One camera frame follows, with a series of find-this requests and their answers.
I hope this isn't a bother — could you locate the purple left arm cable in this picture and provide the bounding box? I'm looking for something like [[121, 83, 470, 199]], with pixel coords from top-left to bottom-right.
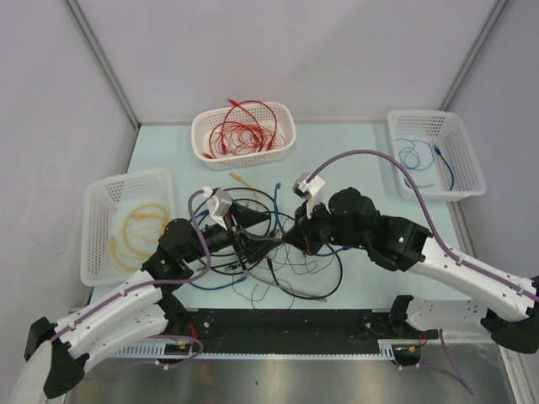
[[48, 189, 212, 344]]

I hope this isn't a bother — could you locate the yellow ethernet cable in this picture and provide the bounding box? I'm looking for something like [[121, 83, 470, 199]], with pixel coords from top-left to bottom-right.
[[229, 172, 261, 211]]

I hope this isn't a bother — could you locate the thin blue wire coil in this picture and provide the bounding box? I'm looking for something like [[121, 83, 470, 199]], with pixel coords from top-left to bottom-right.
[[398, 145, 422, 172]]

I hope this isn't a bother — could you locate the white basket top centre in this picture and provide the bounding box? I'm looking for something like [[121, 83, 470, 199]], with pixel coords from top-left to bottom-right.
[[191, 98, 296, 170]]

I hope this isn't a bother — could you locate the black cable large loop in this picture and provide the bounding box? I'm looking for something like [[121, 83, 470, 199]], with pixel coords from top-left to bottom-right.
[[250, 246, 345, 301]]

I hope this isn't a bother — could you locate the red ethernet cable in basket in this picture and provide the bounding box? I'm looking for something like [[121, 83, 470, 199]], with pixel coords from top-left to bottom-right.
[[218, 99, 281, 152]]

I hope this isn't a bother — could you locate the white basket right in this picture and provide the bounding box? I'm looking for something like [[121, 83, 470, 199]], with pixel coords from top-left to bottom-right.
[[387, 109, 487, 202]]

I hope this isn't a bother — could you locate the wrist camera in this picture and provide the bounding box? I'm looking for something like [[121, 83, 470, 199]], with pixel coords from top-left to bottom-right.
[[292, 173, 326, 219], [202, 186, 232, 228]]

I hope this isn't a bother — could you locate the yellow cable in left basket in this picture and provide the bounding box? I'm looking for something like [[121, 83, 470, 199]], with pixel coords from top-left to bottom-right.
[[109, 203, 173, 270]]

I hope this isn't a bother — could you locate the white basket left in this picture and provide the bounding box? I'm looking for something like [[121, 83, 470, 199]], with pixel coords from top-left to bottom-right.
[[80, 168, 176, 286]]

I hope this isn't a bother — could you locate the white basket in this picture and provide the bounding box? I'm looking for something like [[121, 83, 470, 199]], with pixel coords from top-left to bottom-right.
[[191, 98, 296, 170], [80, 168, 176, 286], [387, 109, 487, 202]]

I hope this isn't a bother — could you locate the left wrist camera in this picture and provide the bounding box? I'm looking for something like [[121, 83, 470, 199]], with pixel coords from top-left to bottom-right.
[[202, 186, 232, 228]]

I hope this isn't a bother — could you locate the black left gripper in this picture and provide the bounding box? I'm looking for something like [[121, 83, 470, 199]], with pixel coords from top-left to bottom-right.
[[182, 199, 281, 263]]

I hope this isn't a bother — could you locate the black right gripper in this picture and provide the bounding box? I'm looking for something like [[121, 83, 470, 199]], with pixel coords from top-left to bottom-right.
[[282, 198, 367, 258]]

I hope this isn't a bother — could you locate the grey ethernet cable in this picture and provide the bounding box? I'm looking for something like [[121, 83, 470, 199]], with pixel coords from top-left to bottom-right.
[[239, 268, 328, 302]]

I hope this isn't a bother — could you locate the black cable coil left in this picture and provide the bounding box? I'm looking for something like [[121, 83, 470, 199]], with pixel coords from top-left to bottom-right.
[[191, 187, 283, 274]]

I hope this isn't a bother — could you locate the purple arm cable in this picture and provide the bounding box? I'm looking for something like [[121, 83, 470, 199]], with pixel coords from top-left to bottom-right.
[[307, 149, 539, 304], [48, 189, 212, 344]]

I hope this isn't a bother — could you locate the thin black wire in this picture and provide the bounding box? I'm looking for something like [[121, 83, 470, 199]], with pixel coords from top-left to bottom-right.
[[231, 239, 334, 311]]

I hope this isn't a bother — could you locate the thin red wire in basket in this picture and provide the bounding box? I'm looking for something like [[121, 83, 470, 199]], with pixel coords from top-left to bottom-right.
[[205, 121, 287, 157]]

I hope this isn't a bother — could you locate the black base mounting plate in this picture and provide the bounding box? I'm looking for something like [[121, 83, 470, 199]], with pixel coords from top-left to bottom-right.
[[160, 309, 427, 355]]

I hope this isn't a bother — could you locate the red ethernet cable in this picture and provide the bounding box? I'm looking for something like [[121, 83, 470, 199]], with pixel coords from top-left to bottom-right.
[[218, 99, 281, 152], [204, 120, 262, 160], [227, 97, 264, 146]]

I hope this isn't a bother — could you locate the white slotted cable duct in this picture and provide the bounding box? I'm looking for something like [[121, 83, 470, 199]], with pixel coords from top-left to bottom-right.
[[113, 340, 420, 362]]

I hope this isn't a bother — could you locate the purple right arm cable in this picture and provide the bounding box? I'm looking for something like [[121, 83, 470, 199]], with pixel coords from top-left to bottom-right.
[[307, 149, 539, 304]]

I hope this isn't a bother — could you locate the blue ethernet cable in basket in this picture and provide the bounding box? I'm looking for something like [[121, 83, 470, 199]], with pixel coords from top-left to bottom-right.
[[432, 145, 456, 193]]

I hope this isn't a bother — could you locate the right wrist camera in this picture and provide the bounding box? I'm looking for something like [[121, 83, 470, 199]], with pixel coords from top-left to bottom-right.
[[292, 173, 326, 219]]

